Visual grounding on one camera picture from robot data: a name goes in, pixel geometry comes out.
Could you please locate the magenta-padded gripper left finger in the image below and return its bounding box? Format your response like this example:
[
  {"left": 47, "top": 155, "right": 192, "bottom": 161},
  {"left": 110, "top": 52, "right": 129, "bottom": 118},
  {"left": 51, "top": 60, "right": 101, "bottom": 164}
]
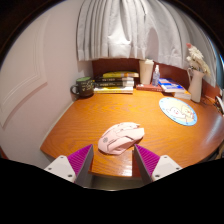
[{"left": 43, "top": 143, "right": 95, "bottom": 188}]

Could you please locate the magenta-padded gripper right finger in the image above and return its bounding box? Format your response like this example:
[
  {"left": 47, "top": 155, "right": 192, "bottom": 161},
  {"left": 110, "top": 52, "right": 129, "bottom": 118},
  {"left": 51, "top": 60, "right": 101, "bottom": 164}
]
[{"left": 132, "top": 143, "right": 183, "bottom": 186}]

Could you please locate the pink computer mouse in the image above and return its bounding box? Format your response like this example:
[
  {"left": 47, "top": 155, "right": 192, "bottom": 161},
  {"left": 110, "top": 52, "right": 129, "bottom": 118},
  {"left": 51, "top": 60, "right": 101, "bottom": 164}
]
[{"left": 97, "top": 121, "right": 146, "bottom": 156}]

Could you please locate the round cartoon-print mouse pad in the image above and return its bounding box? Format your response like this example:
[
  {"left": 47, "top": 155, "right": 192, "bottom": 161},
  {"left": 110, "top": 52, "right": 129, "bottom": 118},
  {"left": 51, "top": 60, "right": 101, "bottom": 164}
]
[{"left": 158, "top": 96, "right": 198, "bottom": 127}]

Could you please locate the orange-covered book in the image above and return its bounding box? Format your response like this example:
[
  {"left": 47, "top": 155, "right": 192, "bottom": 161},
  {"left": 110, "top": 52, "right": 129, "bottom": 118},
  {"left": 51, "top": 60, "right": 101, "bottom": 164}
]
[{"left": 173, "top": 89, "right": 192, "bottom": 100}]

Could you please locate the red-brown book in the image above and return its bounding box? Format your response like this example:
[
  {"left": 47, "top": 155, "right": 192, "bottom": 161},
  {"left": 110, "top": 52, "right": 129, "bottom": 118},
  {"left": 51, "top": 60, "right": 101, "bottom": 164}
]
[{"left": 135, "top": 83, "right": 164, "bottom": 93}]

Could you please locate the blue-covered book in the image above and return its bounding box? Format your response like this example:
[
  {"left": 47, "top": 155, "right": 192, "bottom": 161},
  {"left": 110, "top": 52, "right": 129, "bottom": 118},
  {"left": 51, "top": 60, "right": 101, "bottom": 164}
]
[{"left": 157, "top": 77, "right": 186, "bottom": 94}]

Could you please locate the dark green mug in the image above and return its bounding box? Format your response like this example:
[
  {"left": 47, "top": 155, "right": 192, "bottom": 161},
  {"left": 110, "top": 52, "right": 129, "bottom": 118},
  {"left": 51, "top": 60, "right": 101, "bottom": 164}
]
[{"left": 70, "top": 76, "right": 95, "bottom": 99}]

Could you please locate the white electronic device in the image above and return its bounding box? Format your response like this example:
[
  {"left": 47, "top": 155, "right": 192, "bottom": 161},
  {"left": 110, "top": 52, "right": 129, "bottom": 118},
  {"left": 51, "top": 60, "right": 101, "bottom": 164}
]
[{"left": 214, "top": 94, "right": 224, "bottom": 114}]

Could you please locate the white pitcher vase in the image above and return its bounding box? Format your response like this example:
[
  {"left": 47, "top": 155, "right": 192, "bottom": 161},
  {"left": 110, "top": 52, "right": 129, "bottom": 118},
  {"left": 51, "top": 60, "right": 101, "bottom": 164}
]
[{"left": 186, "top": 67, "right": 206, "bottom": 103}]

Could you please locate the clear spray bottle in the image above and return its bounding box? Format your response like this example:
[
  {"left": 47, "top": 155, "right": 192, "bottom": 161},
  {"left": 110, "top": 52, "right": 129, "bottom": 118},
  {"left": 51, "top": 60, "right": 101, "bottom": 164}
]
[{"left": 151, "top": 64, "right": 161, "bottom": 87}]

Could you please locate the white and yellow book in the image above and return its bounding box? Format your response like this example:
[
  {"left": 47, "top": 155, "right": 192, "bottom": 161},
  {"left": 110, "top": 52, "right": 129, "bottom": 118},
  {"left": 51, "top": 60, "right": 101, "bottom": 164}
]
[{"left": 93, "top": 86, "right": 134, "bottom": 95}]

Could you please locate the cream lidded tumbler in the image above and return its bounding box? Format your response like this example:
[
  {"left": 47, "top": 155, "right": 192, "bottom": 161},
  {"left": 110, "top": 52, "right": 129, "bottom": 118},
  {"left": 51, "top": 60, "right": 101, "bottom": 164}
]
[{"left": 138, "top": 58, "right": 155, "bottom": 85}]

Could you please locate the yellow-covered book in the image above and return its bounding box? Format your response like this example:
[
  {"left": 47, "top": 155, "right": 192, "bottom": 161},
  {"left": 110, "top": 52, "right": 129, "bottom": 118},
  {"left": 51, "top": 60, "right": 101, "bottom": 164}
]
[{"left": 102, "top": 70, "right": 140, "bottom": 79}]

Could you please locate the white daisy bouquet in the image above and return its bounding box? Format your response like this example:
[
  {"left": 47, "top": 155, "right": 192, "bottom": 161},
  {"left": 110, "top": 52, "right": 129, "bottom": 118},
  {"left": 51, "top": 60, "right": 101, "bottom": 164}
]
[{"left": 185, "top": 42, "right": 212, "bottom": 76}]

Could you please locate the white curtain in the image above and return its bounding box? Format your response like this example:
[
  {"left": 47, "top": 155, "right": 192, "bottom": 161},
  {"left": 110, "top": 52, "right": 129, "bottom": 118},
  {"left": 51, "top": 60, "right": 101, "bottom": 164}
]
[{"left": 75, "top": 0, "right": 218, "bottom": 88}]

